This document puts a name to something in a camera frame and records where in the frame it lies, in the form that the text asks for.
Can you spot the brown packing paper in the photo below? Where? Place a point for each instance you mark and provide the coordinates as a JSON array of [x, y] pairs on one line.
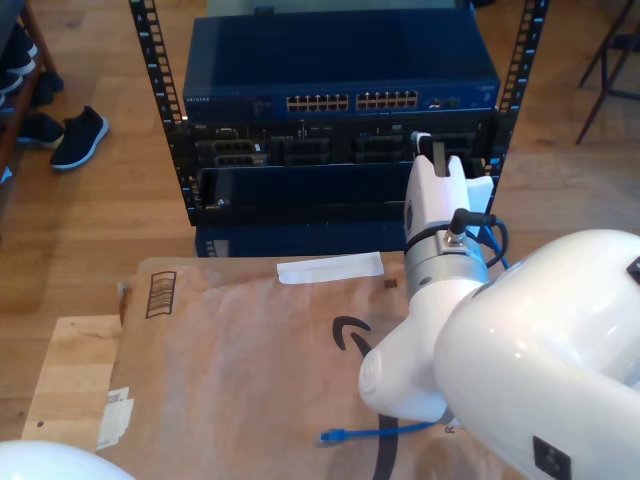
[[225, 375]]

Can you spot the plain dark shoe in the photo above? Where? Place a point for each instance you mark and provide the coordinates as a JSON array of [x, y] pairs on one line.
[[47, 90]]

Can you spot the black equipment rack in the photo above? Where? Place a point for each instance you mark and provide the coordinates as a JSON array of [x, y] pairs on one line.
[[155, 65]]

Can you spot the blue network switch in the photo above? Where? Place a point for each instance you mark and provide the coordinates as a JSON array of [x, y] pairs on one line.
[[340, 60]]

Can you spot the brown wooden shoe rack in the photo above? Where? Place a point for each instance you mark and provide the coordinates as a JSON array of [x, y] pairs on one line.
[[40, 37]]

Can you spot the dark blue base box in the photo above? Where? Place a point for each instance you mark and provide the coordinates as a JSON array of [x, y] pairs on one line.
[[300, 241]]

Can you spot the black rack server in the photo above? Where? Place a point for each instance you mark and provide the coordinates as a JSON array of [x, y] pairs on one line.
[[325, 145]]

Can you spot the dark sneaker pale sole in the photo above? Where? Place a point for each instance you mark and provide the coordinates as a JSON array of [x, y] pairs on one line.
[[42, 130], [80, 140]]

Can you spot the dark metal chair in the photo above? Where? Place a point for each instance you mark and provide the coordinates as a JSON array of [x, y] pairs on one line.
[[625, 41]]

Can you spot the dark shoe striped sole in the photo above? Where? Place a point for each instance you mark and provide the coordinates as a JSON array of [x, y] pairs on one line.
[[17, 50]]

